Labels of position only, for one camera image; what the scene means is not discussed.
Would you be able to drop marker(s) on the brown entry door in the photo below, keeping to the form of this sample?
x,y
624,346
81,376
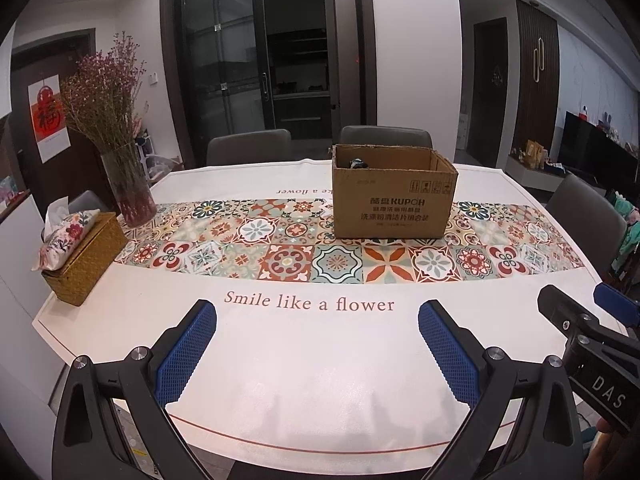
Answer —
x,y
80,60

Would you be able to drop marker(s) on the teal green garment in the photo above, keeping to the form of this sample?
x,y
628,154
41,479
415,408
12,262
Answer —
x,y
627,230

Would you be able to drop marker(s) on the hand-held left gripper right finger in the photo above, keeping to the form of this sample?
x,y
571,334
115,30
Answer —
x,y
449,355

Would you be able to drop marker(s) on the person's right hand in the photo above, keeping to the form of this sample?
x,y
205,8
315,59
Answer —
x,y
612,455

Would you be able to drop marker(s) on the white television cabinet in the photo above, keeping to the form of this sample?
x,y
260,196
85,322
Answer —
x,y
532,175

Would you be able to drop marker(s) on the red wall calendar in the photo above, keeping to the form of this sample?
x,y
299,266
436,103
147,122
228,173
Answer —
x,y
47,120

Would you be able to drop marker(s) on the black television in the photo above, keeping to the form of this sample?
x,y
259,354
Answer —
x,y
595,152

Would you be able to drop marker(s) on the black floral hair scarf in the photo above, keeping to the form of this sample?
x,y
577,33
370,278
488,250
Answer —
x,y
359,164

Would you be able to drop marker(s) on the brown cardboard box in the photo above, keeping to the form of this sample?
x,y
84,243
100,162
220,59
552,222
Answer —
x,y
395,205

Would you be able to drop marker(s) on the floral tissue pack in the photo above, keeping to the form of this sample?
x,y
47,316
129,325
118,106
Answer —
x,y
70,237

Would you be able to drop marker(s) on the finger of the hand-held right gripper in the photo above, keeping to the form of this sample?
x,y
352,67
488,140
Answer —
x,y
620,305
565,310

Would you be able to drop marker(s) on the yellow packages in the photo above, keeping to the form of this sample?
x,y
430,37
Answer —
x,y
534,154

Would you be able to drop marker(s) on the white storage rack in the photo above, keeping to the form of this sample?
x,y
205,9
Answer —
x,y
160,160

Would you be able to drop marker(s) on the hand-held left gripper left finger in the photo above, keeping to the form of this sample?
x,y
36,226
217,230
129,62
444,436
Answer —
x,y
186,352

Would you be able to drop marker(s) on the plain dark door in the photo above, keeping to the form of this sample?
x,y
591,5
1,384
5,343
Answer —
x,y
492,85

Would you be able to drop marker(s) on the yellow woven tissue box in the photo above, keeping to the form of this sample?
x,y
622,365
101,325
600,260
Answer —
x,y
90,270

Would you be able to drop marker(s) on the glass vase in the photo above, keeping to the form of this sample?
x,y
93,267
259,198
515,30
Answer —
x,y
132,195

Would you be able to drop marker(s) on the grey dining chair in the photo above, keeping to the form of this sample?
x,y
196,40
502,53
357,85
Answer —
x,y
87,202
250,147
582,220
385,136

